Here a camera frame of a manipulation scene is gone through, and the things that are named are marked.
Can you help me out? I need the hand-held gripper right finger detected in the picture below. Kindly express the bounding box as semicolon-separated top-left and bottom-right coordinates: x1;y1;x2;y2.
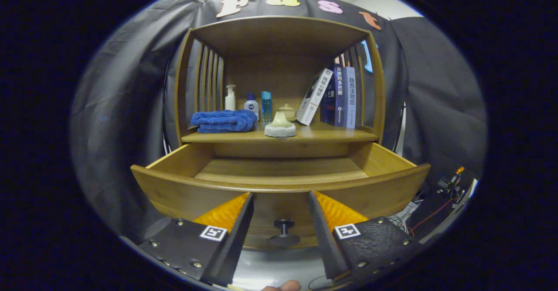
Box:
307;190;422;283

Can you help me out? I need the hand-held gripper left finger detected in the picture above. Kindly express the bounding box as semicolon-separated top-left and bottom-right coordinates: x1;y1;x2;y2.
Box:
137;192;255;287

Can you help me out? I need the wooden drawer with black knob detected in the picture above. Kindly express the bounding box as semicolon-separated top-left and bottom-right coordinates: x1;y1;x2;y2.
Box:
131;142;431;250

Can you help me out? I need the wooden countertop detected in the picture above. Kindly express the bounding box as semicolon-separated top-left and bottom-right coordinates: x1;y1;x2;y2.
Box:
181;120;379;144

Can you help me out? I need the wooden cabinet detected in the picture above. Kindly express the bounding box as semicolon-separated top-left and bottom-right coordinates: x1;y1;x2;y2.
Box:
174;15;386;158

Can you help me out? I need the blue folded towel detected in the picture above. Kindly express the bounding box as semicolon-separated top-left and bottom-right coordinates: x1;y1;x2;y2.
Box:
191;110;258;134

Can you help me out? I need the black equipment with orange clip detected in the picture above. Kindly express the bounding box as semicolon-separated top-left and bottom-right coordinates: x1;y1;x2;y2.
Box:
410;166;478;239

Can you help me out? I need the black backdrop stand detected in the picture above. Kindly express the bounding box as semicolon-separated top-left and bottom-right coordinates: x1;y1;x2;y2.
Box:
392;101;408;152
162;60;173;152

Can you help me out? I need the beige lidded tea cup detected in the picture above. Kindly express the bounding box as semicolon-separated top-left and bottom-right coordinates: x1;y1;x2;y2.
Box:
277;103;298;122

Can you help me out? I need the white bottle with blue cap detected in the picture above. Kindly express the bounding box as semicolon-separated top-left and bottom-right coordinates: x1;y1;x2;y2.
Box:
244;93;259;121

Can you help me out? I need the white book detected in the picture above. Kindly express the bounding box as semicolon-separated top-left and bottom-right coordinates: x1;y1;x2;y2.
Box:
296;68;333;126

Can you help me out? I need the pale blue book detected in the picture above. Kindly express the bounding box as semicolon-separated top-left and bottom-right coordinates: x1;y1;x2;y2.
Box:
342;66;357;129

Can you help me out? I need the clear blue bottle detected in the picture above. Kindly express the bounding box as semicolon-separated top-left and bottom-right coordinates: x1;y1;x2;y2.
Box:
261;91;272;124

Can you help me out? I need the dark blue book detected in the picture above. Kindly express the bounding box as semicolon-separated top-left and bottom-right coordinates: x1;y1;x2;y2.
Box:
320;63;345;127

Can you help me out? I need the black backdrop cloth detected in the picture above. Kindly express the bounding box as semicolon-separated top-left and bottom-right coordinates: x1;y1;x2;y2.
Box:
70;0;488;239

